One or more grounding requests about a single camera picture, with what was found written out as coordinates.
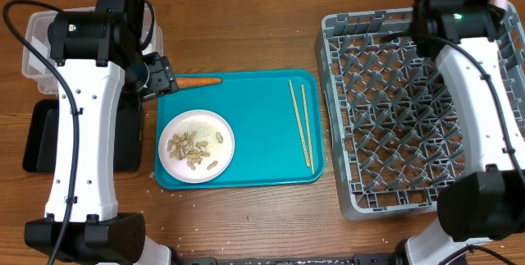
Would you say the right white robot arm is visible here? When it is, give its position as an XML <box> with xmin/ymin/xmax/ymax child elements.
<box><xmin>396</xmin><ymin>0</ymin><xmax>524</xmax><ymax>264</ymax></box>

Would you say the grey dishwasher rack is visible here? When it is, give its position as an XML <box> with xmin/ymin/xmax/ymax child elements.
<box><xmin>314</xmin><ymin>2</ymin><xmax>525</xmax><ymax>222</ymax></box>

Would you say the wooden chopstick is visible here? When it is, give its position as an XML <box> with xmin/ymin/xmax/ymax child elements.
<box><xmin>289</xmin><ymin>79</ymin><xmax>311</xmax><ymax>167</ymax></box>
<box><xmin>301</xmin><ymin>85</ymin><xmax>315</xmax><ymax>175</ymax></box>

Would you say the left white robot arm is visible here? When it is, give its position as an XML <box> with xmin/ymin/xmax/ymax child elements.
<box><xmin>25</xmin><ymin>0</ymin><xmax>179</xmax><ymax>264</ymax></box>

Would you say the clear plastic bin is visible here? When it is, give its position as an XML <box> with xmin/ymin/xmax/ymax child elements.
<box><xmin>21</xmin><ymin>5</ymin><xmax>164</xmax><ymax>95</ymax></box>

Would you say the teal serving tray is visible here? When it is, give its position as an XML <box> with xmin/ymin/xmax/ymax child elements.
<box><xmin>154</xmin><ymin>70</ymin><xmax>325</xmax><ymax>190</ymax></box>

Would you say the black plastic tray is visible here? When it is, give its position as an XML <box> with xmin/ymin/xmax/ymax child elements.
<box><xmin>22</xmin><ymin>93</ymin><xmax>144</xmax><ymax>173</ymax></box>

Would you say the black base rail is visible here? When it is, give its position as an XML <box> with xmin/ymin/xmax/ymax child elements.
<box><xmin>172</xmin><ymin>254</ymin><xmax>404</xmax><ymax>265</ymax></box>

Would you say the white round plate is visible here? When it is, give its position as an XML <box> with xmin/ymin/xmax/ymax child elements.
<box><xmin>157</xmin><ymin>110</ymin><xmax>235</xmax><ymax>184</ymax></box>

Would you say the orange carrot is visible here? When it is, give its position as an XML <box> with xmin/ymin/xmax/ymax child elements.
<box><xmin>176</xmin><ymin>77</ymin><xmax>222</xmax><ymax>89</ymax></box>

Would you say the peanut shells pile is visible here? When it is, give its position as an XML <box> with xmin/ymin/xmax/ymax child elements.
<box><xmin>166</xmin><ymin>130</ymin><xmax>225</xmax><ymax>171</ymax></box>

